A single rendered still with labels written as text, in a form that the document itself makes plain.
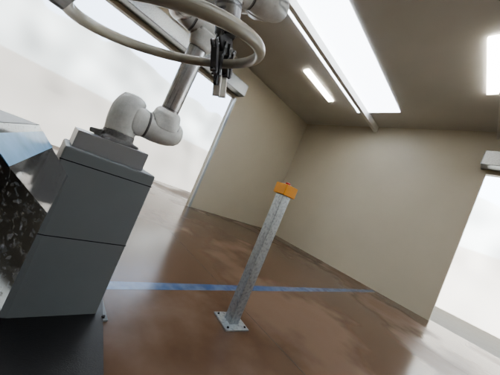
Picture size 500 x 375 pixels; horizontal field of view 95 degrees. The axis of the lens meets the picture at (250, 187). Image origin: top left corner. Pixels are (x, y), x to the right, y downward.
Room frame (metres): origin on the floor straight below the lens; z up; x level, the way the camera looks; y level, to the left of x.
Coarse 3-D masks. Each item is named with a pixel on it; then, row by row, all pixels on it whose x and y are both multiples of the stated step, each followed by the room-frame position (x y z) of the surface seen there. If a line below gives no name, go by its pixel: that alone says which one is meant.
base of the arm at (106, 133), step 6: (96, 132) 1.17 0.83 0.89; (102, 132) 1.17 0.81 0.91; (108, 132) 1.17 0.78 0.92; (114, 132) 1.17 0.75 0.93; (120, 132) 1.19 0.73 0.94; (108, 138) 1.15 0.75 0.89; (114, 138) 1.17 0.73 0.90; (120, 138) 1.19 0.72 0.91; (126, 138) 1.21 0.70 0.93; (132, 138) 1.25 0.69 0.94; (126, 144) 1.21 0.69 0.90; (132, 144) 1.24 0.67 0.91
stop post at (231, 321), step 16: (288, 192) 1.63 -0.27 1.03; (272, 208) 1.68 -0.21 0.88; (272, 224) 1.65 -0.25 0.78; (272, 240) 1.69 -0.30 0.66; (256, 256) 1.65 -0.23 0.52; (256, 272) 1.67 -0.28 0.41; (240, 288) 1.67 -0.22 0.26; (240, 304) 1.66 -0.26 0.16; (224, 320) 1.66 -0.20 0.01; (240, 320) 1.75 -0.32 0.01
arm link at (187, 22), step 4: (172, 12) 1.12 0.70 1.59; (176, 12) 1.09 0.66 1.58; (172, 16) 1.17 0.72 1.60; (176, 16) 1.13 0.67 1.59; (180, 16) 1.11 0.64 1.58; (184, 16) 1.10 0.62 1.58; (192, 16) 1.13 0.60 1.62; (176, 20) 1.20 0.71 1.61; (180, 20) 1.14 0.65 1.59; (184, 20) 1.13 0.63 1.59; (188, 20) 1.14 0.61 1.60; (192, 20) 1.14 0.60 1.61; (184, 24) 1.16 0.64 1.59; (188, 24) 1.16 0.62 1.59; (192, 24) 1.16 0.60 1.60; (188, 28) 1.18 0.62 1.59
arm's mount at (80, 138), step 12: (72, 132) 1.25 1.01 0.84; (84, 132) 1.04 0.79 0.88; (72, 144) 1.02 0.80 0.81; (84, 144) 1.05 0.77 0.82; (96, 144) 1.08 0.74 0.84; (108, 144) 1.11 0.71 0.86; (120, 144) 1.14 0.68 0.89; (108, 156) 1.12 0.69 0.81; (120, 156) 1.15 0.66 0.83; (132, 156) 1.19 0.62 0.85; (144, 156) 1.22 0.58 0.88
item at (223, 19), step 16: (144, 0) 0.39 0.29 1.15; (160, 0) 0.38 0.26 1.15; (176, 0) 0.39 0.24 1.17; (192, 0) 0.39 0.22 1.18; (80, 16) 0.55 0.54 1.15; (208, 16) 0.42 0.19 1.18; (224, 16) 0.43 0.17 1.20; (96, 32) 0.62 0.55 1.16; (112, 32) 0.66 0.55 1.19; (240, 32) 0.47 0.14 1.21; (144, 48) 0.75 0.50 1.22; (160, 48) 0.78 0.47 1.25; (256, 48) 0.54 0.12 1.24; (192, 64) 0.82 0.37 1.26; (208, 64) 0.81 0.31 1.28; (224, 64) 0.79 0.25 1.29; (240, 64) 0.74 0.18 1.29; (256, 64) 0.68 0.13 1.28
